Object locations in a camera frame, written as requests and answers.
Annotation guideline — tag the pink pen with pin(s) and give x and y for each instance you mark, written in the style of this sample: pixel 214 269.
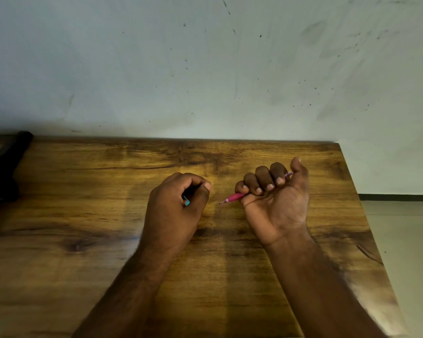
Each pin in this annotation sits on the pink pen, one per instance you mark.
pixel 234 197

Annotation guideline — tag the person's right thumb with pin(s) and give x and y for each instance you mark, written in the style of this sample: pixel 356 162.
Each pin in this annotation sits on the person's right thumb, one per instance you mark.
pixel 299 172

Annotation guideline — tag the teal pen cap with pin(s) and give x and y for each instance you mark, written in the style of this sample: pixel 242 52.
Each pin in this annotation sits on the teal pen cap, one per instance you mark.
pixel 186 201

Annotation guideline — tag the black clamp stand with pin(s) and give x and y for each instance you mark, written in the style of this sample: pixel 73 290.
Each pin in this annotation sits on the black clamp stand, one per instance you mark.
pixel 0 172

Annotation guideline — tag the person's left forearm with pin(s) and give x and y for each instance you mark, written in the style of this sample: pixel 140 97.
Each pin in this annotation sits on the person's left forearm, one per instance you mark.
pixel 127 295

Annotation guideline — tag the person's left hand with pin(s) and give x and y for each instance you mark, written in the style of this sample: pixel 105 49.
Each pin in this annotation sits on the person's left hand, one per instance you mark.
pixel 165 211

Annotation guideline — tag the person's left thumb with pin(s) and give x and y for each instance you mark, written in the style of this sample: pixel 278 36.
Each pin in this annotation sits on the person's left thumb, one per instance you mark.
pixel 201 197

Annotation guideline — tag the person's right forearm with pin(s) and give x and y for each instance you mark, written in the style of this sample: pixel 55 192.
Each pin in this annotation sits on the person's right forearm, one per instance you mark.
pixel 320 295

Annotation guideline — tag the person's right middle finger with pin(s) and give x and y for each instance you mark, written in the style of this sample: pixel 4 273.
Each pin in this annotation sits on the person's right middle finger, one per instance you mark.
pixel 264 177

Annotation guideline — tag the person's right hand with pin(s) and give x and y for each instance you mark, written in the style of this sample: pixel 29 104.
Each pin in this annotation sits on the person's right hand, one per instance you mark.
pixel 282 211

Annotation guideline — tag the person's right little finger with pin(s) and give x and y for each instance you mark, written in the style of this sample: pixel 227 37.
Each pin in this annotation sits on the person's right little finger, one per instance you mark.
pixel 241 187

